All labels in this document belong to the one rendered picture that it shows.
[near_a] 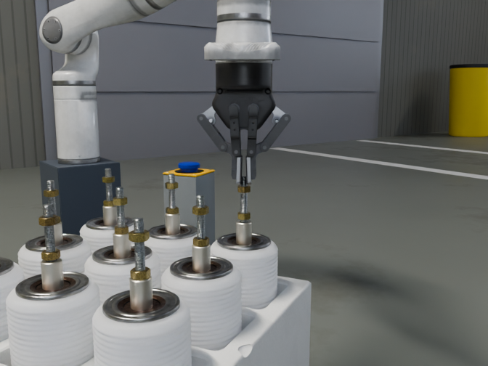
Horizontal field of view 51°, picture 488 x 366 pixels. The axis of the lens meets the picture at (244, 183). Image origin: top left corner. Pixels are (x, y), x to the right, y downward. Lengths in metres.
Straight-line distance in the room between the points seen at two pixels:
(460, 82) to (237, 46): 4.95
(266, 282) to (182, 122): 3.02
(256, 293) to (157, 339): 0.24
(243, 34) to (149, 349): 0.38
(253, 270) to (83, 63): 0.70
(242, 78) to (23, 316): 0.37
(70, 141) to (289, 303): 0.67
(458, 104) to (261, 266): 4.93
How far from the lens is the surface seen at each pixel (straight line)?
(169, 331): 0.50
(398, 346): 1.02
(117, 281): 0.65
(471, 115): 5.51
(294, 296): 0.72
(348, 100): 4.77
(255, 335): 0.62
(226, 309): 0.60
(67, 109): 1.17
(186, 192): 0.91
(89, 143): 1.18
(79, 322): 0.57
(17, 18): 3.34
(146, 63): 3.54
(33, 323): 0.57
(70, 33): 1.15
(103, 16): 1.11
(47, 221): 0.57
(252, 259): 0.68
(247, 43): 0.62
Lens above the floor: 0.46
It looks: 10 degrees down
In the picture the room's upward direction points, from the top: straight up
